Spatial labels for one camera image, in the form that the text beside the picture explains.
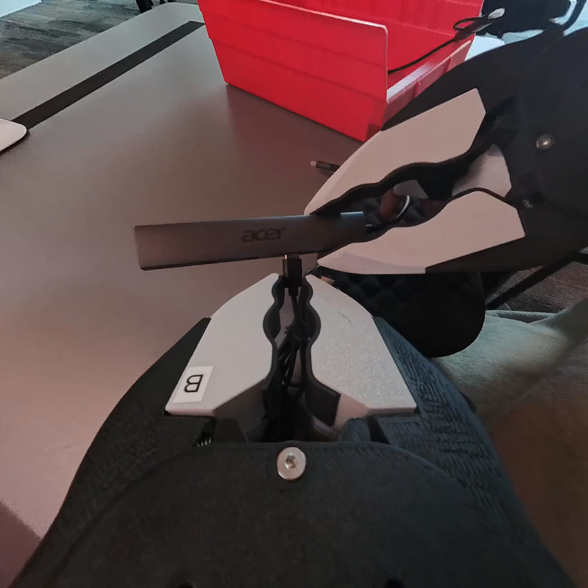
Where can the silver usb plug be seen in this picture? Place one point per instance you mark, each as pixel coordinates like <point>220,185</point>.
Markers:
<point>325,166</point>

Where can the white flat device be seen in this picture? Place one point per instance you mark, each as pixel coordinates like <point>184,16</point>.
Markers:
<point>10,134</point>

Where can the black metal frame bar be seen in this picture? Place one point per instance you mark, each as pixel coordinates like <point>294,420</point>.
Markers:
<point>533,278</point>

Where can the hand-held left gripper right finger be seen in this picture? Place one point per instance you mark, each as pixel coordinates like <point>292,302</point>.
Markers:
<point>353,358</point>

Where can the grey usb hub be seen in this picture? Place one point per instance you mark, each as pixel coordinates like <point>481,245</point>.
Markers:
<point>206,241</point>

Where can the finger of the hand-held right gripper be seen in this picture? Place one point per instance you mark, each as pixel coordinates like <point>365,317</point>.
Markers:
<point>459,234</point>
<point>413,138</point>

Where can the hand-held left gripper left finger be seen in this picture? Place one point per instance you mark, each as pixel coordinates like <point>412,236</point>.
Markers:
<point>229,358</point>

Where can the black and white object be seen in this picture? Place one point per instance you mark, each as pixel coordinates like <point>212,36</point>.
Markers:
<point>537,13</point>

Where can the red plastic bin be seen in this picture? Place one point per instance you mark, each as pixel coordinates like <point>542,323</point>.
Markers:
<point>298,59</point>

